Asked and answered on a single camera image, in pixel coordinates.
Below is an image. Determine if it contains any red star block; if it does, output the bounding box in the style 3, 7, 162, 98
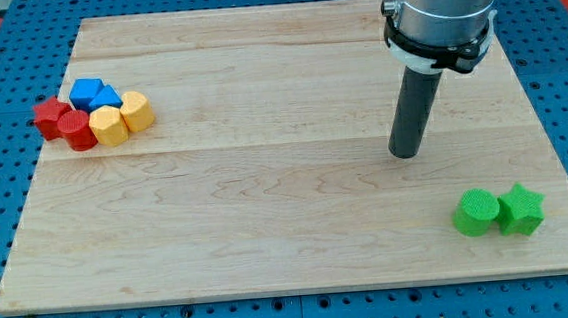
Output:
32, 96, 72, 140

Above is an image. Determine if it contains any blue triangle block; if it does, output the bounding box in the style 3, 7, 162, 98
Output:
89, 84, 123, 112

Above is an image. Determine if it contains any red cylinder block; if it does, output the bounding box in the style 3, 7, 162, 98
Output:
57, 109, 97, 152

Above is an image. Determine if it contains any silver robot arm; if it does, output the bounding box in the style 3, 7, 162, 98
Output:
381, 0, 496, 75

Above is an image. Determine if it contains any wooden board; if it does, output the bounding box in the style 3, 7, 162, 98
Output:
0, 0, 568, 316

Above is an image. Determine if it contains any yellow heart block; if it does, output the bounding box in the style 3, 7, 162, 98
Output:
120, 91, 156, 132

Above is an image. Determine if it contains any blue pentagon block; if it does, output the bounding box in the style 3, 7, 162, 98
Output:
68, 78, 104, 112

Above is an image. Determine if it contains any green cylinder block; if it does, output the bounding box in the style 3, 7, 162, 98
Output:
452, 188, 500, 237

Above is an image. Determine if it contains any yellow hexagon block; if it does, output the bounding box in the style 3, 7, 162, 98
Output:
89, 105, 129, 147

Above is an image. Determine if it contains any green star block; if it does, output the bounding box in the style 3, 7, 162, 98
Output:
497, 183, 545, 236

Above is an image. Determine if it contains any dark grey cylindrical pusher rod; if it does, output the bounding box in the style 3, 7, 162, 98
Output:
388, 67, 442, 159

